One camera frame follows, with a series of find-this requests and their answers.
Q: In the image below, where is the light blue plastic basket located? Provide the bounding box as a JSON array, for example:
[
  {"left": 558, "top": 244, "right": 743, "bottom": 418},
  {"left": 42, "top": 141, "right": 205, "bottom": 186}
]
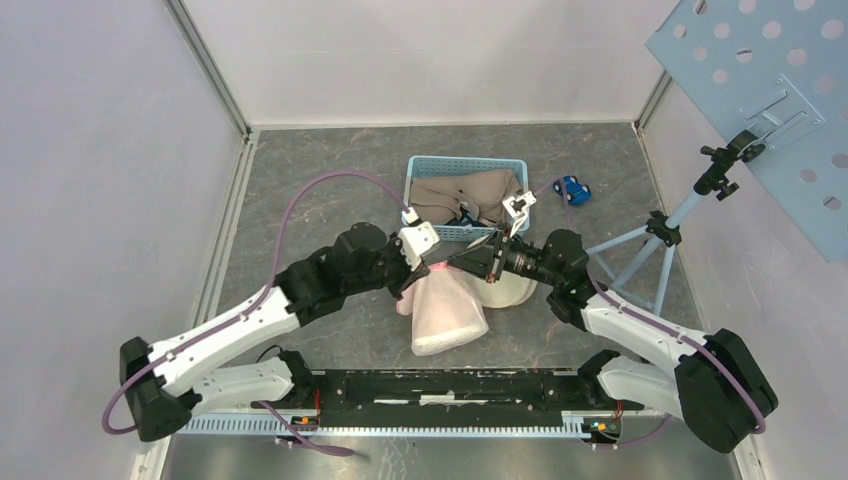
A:
[{"left": 401, "top": 155, "right": 530, "bottom": 242}]

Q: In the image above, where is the purple cable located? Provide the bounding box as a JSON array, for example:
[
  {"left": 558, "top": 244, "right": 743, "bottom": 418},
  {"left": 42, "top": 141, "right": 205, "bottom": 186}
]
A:
[
  {"left": 533, "top": 180, "right": 768, "bottom": 452},
  {"left": 101, "top": 168, "right": 422, "bottom": 458}
]

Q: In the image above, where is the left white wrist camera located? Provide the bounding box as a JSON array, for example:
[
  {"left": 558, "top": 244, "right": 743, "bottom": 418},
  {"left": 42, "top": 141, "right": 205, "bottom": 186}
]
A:
[{"left": 398, "top": 207, "right": 441, "bottom": 270}]

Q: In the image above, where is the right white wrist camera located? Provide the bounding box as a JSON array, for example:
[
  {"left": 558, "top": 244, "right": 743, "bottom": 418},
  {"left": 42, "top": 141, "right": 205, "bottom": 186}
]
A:
[{"left": 502, "top": 191, "right": 537, "bottom": 237}]

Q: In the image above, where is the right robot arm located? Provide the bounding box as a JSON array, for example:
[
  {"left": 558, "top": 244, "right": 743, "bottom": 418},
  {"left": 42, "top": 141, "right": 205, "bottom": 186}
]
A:
[{"left": 448, "top": 229, "right": 779, "bottom": 453}]

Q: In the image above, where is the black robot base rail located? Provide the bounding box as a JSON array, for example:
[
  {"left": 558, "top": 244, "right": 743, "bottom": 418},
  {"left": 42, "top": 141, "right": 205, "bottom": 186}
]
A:
[{"left": 273, "top": 368, "right": 642, "bottom": 428}]

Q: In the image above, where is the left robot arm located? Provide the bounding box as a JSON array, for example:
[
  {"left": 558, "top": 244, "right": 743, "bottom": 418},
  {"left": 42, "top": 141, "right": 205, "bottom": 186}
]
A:
[{"left": 117, "top": 221, "right": 440, "bottom": 442}]

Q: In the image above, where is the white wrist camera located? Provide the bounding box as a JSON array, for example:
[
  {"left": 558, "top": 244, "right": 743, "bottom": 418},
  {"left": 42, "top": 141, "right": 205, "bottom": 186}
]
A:
[
  {"left": 398, "top": 207, "right": 441, "bottom": 270},
  {"left": 502, "top": 191, "right": 537, "bottom": 237}
]

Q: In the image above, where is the white cable tray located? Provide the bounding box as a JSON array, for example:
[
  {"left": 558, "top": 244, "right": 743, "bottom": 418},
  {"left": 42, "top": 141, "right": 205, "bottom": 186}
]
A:
[{"left": 178, "top": 413, "right": 620, "bottom": 440}]

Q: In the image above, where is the white mesh laundry bag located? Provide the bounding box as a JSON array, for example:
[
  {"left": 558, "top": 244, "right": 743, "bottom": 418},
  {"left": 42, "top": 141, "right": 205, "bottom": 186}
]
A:
[{"left": 396, "top": 262, "right": 489, "bottom": 357}]

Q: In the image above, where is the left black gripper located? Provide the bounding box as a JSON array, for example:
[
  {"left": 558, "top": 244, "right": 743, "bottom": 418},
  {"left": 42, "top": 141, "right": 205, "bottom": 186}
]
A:
[{"left": 344, "top": 231, "right": 429, "bottom": 301}]

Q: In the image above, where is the blue tripod stand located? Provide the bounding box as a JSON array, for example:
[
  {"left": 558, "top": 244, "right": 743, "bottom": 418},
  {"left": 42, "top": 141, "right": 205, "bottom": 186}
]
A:
[{"left": 588, "top": 130, "right": 771, "bottom": 316}]

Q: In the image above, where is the blue toy car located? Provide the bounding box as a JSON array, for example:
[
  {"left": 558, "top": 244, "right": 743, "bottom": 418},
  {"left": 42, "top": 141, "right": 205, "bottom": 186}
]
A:
[{"left": 552, "top": 175, "right": 592, "bottom": 206}]

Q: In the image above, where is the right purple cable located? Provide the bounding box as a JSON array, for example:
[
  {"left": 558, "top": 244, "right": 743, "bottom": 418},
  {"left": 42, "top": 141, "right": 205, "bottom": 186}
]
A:
[{"left": 533, "top": 180, "right": 768, "bottom": 452}]

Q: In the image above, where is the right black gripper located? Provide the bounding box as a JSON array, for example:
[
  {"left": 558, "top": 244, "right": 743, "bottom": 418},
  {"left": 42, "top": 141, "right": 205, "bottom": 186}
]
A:
[{"left": 448, "top": 222, "right": 562, "bottom": 287}]

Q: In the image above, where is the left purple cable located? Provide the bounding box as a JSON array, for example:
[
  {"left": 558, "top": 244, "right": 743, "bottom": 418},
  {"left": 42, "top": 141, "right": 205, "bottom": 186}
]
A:
[{"left": 101, "top": 168, "right": 422, "bottom": 458}]

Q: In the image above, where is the beige bra in basket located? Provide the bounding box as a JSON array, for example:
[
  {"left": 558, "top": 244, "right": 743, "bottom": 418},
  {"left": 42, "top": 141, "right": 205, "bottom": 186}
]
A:
[{"left": 408, "top": 169, "right": 523, "bottom": 227}]

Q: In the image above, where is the blue perforated panel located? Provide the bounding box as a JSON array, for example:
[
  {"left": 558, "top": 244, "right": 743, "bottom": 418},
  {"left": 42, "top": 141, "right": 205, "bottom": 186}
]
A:
[{"left": 646, "top": 0, "right": 847, "bottom": 262}]

